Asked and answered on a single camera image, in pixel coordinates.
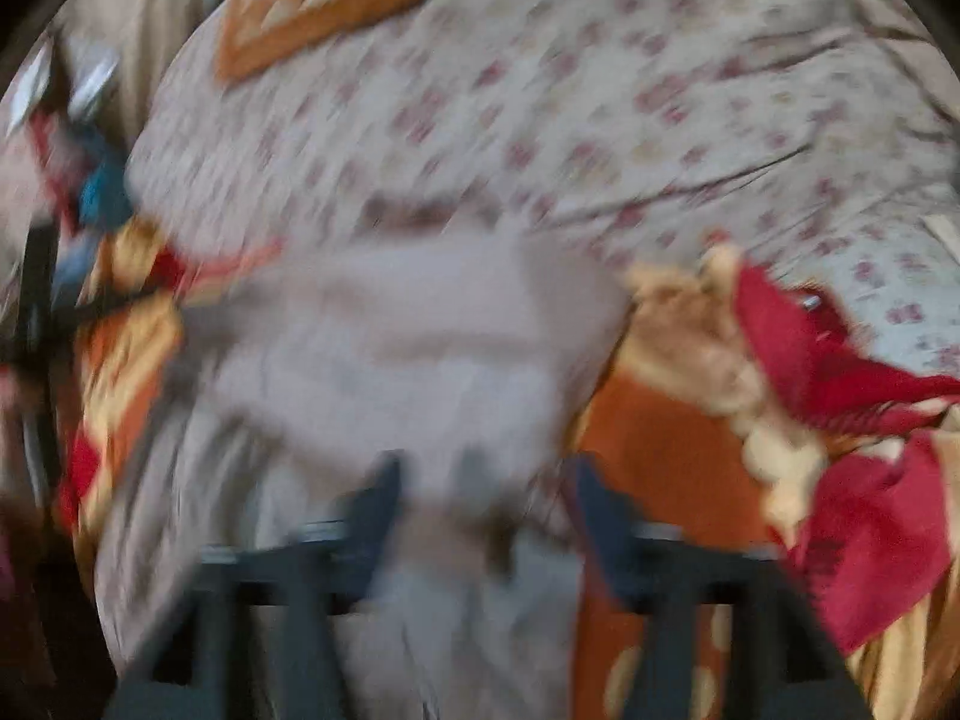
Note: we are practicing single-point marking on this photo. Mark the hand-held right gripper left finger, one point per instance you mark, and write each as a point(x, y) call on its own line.
point(375, 517)

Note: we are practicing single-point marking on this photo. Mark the orange patterned cushion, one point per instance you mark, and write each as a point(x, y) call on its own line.
point(322, 0)

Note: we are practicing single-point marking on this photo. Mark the beige fabric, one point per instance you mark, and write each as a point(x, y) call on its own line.
point(146, 37)

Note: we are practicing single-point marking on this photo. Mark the floral bed sheet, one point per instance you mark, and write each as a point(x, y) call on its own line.
point(570, 90)

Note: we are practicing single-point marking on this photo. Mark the orange red patterned blanket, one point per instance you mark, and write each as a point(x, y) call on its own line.
point(675, 450)

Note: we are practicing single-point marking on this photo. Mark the grey hoodie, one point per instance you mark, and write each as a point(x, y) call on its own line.
point(390, 345)

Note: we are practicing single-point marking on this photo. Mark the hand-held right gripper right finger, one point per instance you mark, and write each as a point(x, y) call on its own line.
point(604, 532)

